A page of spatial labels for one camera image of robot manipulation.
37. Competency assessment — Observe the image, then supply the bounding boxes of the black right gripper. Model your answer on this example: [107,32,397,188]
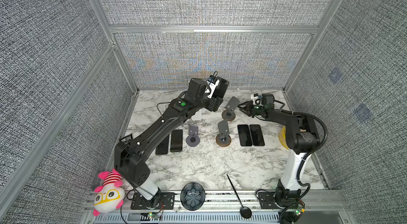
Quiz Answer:
[236,100,265,117]

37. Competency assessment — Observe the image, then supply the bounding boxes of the purple-edged phone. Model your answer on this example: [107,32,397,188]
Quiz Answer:
[237,124,252,147]

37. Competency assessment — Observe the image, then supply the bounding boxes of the black phone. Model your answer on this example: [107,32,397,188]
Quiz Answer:
[213,77,230,99]
[155,135,170,155]
[249,124,265,147]

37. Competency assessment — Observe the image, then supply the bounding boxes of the teal-edged phone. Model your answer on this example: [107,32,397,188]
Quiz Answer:
[170,129,183,153]

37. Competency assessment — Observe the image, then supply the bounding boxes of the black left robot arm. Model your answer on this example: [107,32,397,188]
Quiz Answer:
[113,75,230,208]

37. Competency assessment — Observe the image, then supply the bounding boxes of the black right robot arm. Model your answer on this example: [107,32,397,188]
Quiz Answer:
[238,94,321,208]

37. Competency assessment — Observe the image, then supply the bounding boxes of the white phone stand, middle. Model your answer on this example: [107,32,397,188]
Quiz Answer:
[191,110,202,121]

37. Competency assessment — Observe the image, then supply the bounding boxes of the white phone stand,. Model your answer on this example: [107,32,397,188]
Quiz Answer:
[191,110,202,121]
[158,103,169,113]

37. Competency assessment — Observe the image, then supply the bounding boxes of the wood-base stand, back right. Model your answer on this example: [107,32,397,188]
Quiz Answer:
[222,96,240,122]

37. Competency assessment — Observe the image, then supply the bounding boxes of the wood-base grey stand, centre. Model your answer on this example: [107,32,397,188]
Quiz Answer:
[216,120,232,147]

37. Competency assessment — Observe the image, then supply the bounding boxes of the purple round-base phone stand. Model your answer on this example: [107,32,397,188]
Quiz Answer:
[185,124,200,147]

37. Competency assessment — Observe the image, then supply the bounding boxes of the white phone stand, left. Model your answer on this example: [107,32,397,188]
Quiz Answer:
[158,103,169,113]

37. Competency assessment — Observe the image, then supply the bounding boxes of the bamboo steamer basket with buns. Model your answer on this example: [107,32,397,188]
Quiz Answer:
[278,126,290,150]

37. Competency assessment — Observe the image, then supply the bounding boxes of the small black label box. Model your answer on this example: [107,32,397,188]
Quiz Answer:
[119,134,133,143]

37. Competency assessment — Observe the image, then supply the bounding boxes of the green-lit circuit board, right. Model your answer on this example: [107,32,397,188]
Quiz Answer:
[293,206,305,218]

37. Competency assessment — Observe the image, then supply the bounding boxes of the green-lit circuit board,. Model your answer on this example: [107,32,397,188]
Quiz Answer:
[293,206,305,218]
[147,212,161,221]

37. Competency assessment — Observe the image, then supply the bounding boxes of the green-lit circuit board, left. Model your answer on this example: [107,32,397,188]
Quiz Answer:
[147,212,161,221]

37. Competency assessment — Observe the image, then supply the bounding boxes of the pink striped plush toy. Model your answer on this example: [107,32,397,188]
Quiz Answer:
[93,168,125,217]

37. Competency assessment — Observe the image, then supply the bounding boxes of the right wrist camera, white mount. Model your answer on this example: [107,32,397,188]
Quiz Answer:
[251,93,263,105]

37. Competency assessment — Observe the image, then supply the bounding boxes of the wrist camera, white mount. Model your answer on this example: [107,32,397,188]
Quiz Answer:
[251,93,263,105]
[205,71,219,99]

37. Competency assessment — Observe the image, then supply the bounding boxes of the left wrist camera, white mount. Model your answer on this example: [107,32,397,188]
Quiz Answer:
[205,71,219,99]

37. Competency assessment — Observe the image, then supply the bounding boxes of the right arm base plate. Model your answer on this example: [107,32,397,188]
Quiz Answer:
[257,191,279,210]

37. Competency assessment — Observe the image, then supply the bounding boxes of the black long-handled spoon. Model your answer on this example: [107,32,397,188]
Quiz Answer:
[226,174,252,219]

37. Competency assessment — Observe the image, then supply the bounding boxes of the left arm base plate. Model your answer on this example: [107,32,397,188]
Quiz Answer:
[130,192,176,211]

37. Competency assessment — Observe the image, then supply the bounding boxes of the aluminium front rail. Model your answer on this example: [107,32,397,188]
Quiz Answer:
[80,190,357,224]

